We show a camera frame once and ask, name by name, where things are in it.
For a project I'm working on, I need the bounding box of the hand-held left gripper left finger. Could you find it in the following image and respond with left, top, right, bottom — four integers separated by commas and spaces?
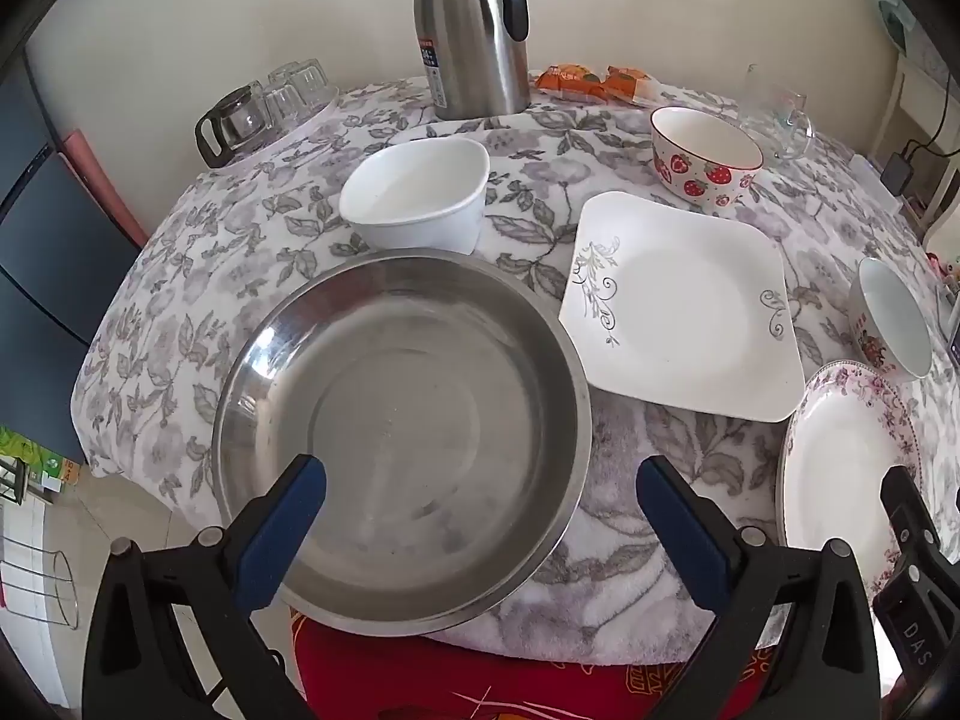
82, 454, 328, 720

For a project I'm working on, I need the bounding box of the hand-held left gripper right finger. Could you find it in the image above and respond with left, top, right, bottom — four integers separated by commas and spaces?
636, 454, 882, 720

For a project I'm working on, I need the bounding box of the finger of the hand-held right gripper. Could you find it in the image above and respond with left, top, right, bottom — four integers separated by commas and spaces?
881, 466, 960, 580

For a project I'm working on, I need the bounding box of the round pink floral plate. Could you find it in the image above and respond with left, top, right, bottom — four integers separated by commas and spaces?
776, 361, 925, 605

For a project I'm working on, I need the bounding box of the stainless steel basin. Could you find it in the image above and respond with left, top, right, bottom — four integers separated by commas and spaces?
212, 255, 593, 635

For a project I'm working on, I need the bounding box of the white figure print bowl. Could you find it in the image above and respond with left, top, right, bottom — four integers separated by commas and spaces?
849, 257, 933, 381

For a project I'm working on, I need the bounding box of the white square floral plate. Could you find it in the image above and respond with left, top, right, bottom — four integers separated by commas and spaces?
559, 191, 807, 423

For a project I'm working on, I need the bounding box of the strawberry print bowl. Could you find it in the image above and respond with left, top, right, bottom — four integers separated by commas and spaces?
649, 106, 764, 209

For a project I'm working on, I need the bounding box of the white square bowl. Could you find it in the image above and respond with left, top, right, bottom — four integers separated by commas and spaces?
339, 137, 491, 256

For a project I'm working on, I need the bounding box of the red patterned cloth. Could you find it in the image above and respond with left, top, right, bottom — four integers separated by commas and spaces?
289, 607, 788, 720

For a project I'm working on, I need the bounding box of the green box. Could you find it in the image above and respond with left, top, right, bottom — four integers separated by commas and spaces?
0, 426, 83, 496

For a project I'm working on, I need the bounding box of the black charger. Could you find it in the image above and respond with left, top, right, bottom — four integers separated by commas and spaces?
881, 152, 916, 192

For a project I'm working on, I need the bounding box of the dark blue cabinet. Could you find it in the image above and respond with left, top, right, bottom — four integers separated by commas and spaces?
0, 67, 143, 466

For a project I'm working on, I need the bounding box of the pink board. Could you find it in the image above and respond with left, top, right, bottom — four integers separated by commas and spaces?
60, 131, 151, 248

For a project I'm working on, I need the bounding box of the clear glass mug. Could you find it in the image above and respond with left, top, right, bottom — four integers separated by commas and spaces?
739, 64, 816, 161

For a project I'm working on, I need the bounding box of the white round tray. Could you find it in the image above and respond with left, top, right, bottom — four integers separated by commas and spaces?
225, 86, 342, 166

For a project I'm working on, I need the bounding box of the small clear glass cup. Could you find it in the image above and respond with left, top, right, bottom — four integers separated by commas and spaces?
262, 86, 302, 130
268, 56, 335, 110

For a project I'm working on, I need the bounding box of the white wooden furniture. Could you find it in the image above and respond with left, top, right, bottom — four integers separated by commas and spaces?
870, 37, 960, 241

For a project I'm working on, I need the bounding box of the orange snack packet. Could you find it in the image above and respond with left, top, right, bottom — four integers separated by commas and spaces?
600, 65, 661, 107
534, 64, 607, 107

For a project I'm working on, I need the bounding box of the stainless steel thermos jug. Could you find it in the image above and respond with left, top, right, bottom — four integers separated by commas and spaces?
413, 0, 531, 122

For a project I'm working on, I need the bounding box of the wire rack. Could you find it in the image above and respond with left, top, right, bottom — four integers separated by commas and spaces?
0, 547, 80, 631

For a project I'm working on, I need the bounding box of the black charger cable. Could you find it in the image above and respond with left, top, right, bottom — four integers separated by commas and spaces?
902, 101, 960, 160

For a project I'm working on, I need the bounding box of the glass teapot black handle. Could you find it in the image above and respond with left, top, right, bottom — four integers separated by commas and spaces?
196, 82, 272, 168

